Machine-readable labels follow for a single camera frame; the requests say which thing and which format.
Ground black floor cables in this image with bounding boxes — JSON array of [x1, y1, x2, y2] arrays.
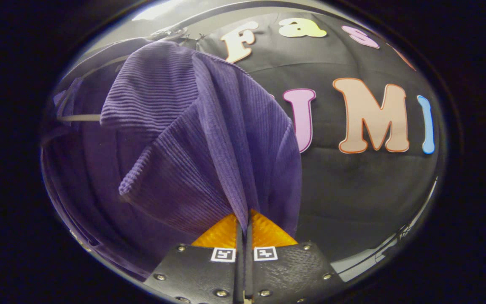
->
[[376, 226, 414, 260]]

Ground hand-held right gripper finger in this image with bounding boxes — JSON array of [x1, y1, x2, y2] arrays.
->
[[144, 213, 243, 304], [245, 209, 346, 304]]

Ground white hanger with taped hook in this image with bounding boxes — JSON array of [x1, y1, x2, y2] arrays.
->
[[55, 25, 189, 124]]

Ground black backdrop cloth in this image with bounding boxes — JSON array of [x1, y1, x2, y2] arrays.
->
[[57, 11, 443, 264]]

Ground purple ribbed shirt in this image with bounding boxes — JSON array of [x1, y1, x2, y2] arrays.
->
[[40, 40, 302, 281]]

